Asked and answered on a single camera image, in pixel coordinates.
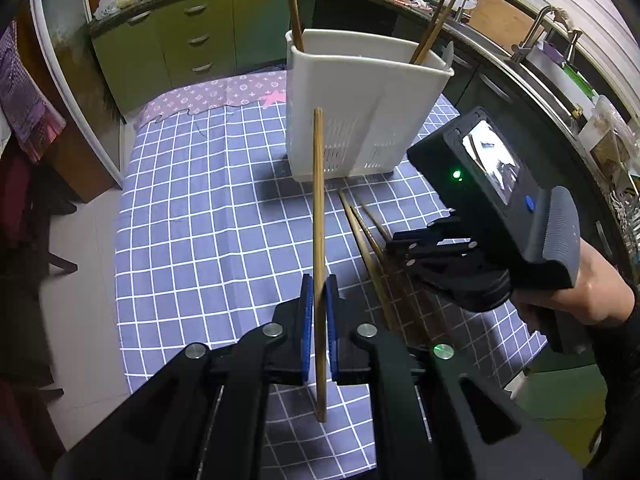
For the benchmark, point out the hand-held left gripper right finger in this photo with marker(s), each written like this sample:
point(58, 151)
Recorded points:
point(331, 330)

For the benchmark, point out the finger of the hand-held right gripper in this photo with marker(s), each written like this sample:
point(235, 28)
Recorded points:
point(430, 232)
point(440, 252)

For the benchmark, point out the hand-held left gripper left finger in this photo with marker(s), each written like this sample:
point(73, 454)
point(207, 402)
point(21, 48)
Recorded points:
point(306, 330)

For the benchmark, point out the dark brown wooden chopstick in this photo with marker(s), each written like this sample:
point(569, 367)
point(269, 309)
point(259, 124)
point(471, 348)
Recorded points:
point(295, 10)
point(363, 226)
point(375, 221)

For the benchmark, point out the light bamboo chopstick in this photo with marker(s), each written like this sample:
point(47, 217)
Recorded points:
point(431, 30)
point(443, 25)
point(365, 250)
point(318, 185)

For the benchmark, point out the white plastic utensil holder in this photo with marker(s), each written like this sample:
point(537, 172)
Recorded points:
point(350, 110)

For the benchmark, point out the person's right forearm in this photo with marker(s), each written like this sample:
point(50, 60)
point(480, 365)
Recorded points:
point(620, 385)

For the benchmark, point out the person's right hand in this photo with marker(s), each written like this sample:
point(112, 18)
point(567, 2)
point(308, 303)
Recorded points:
point(605, 290)

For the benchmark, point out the steel kitchen sink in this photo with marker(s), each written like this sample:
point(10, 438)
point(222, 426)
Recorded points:
point(540, 90)

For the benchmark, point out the clear plastic bag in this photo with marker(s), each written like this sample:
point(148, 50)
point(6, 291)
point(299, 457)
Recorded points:
point(605, 130)

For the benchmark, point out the blue checked tablecloth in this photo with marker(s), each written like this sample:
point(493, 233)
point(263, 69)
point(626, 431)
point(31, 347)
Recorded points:
point(200, 220)

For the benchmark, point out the green plastic tray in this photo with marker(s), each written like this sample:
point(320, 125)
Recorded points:
point(580, 80)

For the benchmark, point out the purple plastic container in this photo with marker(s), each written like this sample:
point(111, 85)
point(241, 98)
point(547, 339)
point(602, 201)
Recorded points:
point(554, 52)

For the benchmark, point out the tall steel faucet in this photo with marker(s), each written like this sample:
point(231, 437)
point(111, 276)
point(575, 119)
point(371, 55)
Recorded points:
point(532, 35)

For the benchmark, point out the wooden cutting board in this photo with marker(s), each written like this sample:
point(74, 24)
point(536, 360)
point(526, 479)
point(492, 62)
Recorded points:
point(500, 15)

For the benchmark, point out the white window blind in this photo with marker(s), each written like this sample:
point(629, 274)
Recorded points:
point(575, 5)

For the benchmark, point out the pink patterned cloth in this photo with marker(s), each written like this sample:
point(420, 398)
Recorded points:
point(215, 92)

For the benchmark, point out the green base cabinet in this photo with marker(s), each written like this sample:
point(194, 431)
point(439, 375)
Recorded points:
point(200, 35)

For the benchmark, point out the glass sliding door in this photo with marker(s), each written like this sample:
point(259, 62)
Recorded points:
point(75, 85)

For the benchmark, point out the checkered purple apron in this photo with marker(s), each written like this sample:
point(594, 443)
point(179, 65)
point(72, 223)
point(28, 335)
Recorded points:
point(25, 95)

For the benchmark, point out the grey cloth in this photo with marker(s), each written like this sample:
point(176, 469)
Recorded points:
point(106, 11)

